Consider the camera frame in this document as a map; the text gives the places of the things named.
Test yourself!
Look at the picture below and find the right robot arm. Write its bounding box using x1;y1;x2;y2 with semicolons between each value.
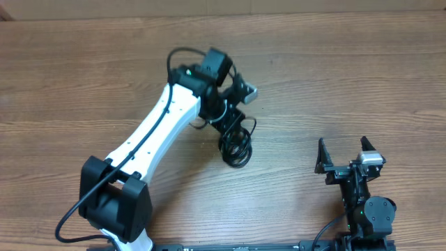
311;137;397;250

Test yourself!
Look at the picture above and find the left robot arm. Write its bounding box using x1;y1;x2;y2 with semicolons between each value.
78;48;258;250

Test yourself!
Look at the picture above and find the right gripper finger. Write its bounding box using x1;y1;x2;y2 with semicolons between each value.
360;136;376;151
314;137;334;174

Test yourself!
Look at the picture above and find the long black USB cable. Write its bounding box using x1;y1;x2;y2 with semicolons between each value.
190;116;258;169

